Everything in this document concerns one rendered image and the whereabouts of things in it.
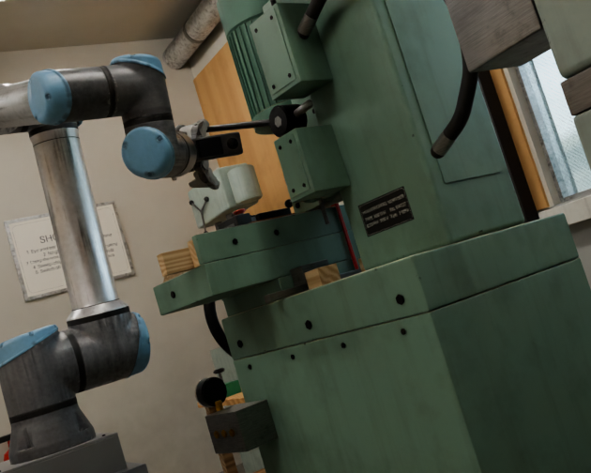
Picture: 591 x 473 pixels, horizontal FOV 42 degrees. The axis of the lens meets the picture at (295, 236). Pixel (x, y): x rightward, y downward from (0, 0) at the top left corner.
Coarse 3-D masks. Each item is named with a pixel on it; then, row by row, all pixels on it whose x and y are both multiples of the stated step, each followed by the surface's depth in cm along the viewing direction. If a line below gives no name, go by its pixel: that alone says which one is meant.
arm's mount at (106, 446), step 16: (80, 448) 165; (96, 448) 167; (112, 448) 168; (0, 464) 178; (32, 464) 160; (48, 464) 161; (64, 464) 163; (80, 464) 164; (96, 464) 166; (112, 464) 167
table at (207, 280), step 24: (312, 240) 154; (336, 240) 158; (216, 264) 139; (240, 264) 142; (264, 264) 145; (288, 264) 149; (168, 288) 149; (192, 288) 142; (216, 288) 138; (240, 288) 141; (168, 312) 150
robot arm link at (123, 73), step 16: (112, 64) 136; (128, 64) 134; (144, 64) 134; (160, 64) 138; (128, 80) 132; (144, 80) 134; (160, 80) 136; (128, 96) 133; (144, 96) 134; (160, 96) 136; (128, 112) 135; (144, 112) 134; (160, 112) 135
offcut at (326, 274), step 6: (336, 264) 142; (312, 270) 141; (318, 270) 140; (324, 270) 140; (330, 270) 141; (336, 270) 142; (306, 276) 143; (312, 276) 141; (318, 276) 140; (324, 276) 140; (330, 276) 141; (336, 276) 142; (312, 282) 142; (318, 282) 140; (324, 282) 140
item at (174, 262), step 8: (160, 256) 137; (168, 256) 138; (176, 256) 139; (184, 256) 140; (160, 264) 138; (168, 264) 137; (176, 264) 138; (184, 264) 139; (192, 264) 140; (168, 272) 137; (176, 272) 138
